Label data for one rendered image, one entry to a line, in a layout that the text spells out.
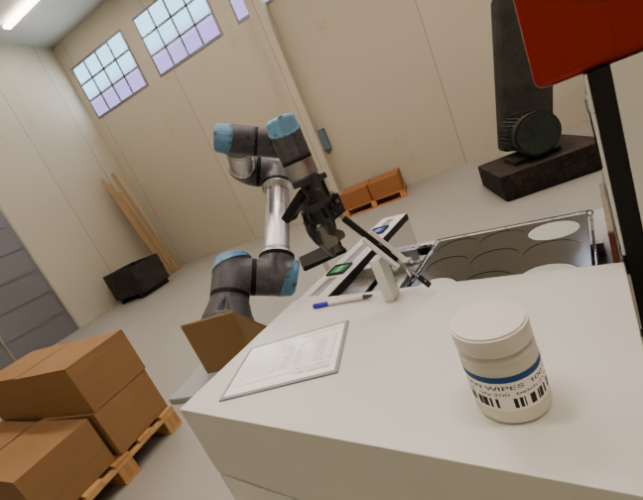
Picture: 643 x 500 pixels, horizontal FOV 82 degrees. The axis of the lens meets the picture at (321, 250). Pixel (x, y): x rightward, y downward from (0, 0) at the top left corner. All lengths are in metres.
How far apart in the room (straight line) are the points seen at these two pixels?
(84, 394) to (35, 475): 0.40
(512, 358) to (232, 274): 0.87
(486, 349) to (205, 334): 0.83
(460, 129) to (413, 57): 1.48
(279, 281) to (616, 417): 0.88
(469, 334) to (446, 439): 0.11
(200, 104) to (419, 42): 4.52
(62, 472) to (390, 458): 2.24
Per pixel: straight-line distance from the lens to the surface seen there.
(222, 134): 0.98
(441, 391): 0.47
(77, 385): 2.53
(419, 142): 7.25
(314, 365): 0.60
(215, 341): 1.07
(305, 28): 7.72
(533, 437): 0.41
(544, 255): 0.86
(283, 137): 0.88
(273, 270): 1.12
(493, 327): 0.37
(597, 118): 0.58
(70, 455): 2.57
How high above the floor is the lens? 1.26
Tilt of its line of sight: 14 degrees down
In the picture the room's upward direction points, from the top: 24 degrees counter-clockwise
